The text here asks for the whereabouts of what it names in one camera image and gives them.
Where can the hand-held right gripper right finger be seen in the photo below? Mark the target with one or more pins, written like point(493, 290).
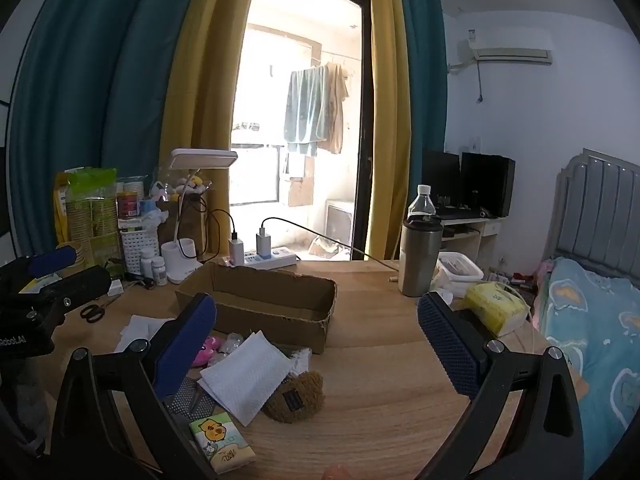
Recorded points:
point(447, 345)

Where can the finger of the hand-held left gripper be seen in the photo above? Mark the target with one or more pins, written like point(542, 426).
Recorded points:
point(82, 282)
point(52, 260)

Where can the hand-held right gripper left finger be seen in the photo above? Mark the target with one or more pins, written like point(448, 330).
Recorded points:
point(185, 342)

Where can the white paper towel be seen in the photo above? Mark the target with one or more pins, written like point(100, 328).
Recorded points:
point(240, 380)

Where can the cardboard box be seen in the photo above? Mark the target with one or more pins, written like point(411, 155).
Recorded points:
point(270, 297)

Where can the white textured cloth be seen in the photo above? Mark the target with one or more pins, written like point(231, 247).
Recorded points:
point(300, 358)

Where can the person's left forearm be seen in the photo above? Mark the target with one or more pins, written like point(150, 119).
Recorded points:
point(20, 400)

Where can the pastel soft toys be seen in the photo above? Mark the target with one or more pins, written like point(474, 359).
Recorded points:
point(187, 184)

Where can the person's right hand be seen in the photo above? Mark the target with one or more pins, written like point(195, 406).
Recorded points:
point(338, 473)

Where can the pink toy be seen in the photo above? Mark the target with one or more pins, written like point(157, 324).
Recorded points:
point(206, 349)

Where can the white socket adapter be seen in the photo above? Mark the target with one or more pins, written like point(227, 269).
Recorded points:
point(115, 288)

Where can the black scissors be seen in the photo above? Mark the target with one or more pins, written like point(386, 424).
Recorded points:
point(92, 314)

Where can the white paper sheet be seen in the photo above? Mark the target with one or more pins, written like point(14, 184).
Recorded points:
point(137, 330)

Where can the white perforated basket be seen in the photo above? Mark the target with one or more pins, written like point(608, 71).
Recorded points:
point(132, 250)

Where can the yellow tissue pack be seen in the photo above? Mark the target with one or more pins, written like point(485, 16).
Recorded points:
point(492, 305)

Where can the green snack packet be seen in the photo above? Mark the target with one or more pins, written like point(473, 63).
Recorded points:
point(90, 210)

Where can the white pill bottle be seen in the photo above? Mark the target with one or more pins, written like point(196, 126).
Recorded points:
point(159, 272)
point(147, 262)

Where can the white plastic container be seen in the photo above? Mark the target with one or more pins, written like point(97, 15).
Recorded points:
point(460, 272)

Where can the steel tumbler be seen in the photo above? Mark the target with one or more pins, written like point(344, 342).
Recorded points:
point(420, 260)

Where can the red can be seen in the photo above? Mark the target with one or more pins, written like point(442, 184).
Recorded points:
point(128, 205)

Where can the white plastic bag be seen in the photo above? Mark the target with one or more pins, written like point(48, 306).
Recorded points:
point(152, 218)

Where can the small blue box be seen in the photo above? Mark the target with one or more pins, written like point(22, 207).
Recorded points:
point(147, 206)

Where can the cartoon tissue packet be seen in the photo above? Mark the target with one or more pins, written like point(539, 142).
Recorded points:
point(220, 440)

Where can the brown paper bag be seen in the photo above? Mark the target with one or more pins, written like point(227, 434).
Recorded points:
point(187, 225)

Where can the white computer desk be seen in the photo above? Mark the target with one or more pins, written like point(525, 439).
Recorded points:
point(487, 230)

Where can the white power strip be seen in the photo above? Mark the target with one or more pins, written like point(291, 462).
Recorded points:
point(277, 259)

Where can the blue and white charger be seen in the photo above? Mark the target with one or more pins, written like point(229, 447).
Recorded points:
point(264, 245)

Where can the brown plush toy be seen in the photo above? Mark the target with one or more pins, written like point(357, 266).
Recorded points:
point(306, 390)

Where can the clear water bottle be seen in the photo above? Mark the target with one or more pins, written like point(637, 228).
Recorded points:
point(421, 205)

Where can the blue cartoon blanket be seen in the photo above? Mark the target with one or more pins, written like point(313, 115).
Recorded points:
point(590, 320)

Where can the white balcony appliance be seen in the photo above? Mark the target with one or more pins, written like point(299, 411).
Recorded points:
point(340, 222)

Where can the black monitor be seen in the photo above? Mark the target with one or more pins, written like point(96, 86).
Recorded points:
point(440, 175)
point(487, 185)

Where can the white desk lamp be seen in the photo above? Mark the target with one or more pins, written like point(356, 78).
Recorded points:
point(200, 159)

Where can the teal curtain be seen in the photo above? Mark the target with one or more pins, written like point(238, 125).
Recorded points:
point(427, 85)
point(75, 85)

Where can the yellow curtain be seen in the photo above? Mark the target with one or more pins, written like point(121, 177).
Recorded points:
point(390, 110)
point(210, 85)

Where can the hanging beige garment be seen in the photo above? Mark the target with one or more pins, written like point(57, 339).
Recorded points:
point(336, 110)

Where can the hanging blue-green towel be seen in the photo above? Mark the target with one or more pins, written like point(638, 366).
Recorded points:
point(305, 110)

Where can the white air conditioner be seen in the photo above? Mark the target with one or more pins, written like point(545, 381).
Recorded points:
point(510, 47)

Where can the grey metal bed frame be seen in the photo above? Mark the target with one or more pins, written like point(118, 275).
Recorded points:
point(595, 210)

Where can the black door frame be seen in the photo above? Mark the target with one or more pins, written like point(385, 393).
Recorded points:
point(366, 110)

